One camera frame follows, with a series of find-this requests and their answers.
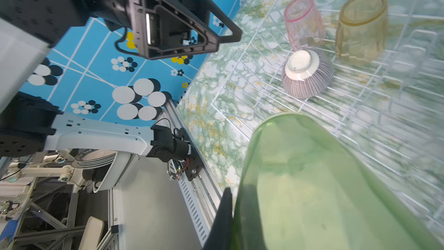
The yellow glass cup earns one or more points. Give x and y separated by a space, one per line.
361 31

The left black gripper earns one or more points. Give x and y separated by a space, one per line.
172 28

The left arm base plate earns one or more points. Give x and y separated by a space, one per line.
195 163

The green glass cup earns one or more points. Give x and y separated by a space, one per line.
302 189

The white wire dish rack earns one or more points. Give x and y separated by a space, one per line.
388 111

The aluminium front rail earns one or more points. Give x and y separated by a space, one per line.
198 186

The white floor fan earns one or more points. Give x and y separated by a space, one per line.
101 169

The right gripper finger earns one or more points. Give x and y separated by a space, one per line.
220 234

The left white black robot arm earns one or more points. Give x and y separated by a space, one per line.
77 56

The pink glass cup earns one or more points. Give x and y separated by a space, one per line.
304 25

